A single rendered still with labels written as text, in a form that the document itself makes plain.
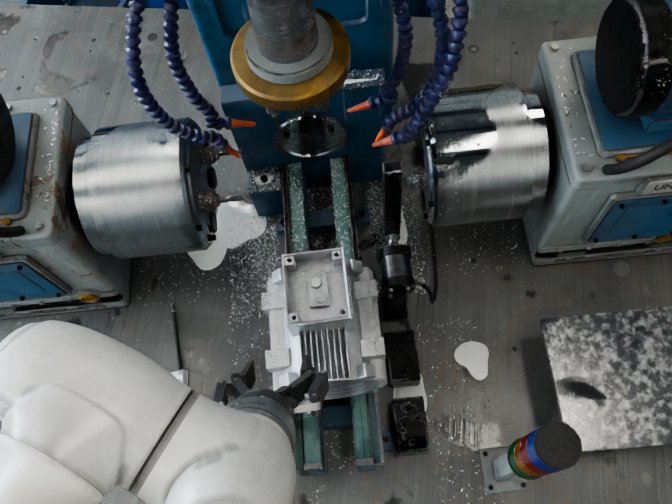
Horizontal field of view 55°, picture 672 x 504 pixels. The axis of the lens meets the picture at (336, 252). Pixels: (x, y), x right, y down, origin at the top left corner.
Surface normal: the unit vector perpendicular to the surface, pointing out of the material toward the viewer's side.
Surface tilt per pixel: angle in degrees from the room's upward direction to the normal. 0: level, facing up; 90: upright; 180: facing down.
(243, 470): 49
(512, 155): 32
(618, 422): 0
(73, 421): 21
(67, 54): 0
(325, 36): 0
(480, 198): 66
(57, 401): 13
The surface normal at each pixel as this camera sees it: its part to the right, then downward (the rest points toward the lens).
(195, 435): 0.13, -0.64
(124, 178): -0.04, -0.04
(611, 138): -0.07, -0.39
